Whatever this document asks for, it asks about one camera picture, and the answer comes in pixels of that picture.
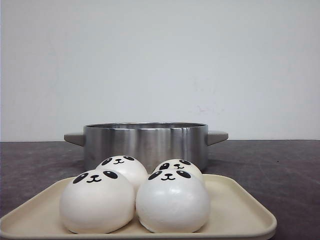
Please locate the beige plastic tray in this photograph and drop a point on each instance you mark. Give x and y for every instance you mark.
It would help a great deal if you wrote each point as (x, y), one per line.
(235, 215)

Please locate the panda bun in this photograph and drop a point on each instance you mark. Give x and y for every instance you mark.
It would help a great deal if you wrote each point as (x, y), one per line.
(173, 201)
(97, 202)
(128, 166)
(180, 165)

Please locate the stainless steel steamer pot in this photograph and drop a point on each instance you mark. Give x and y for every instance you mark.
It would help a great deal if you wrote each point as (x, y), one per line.
(149, 142)

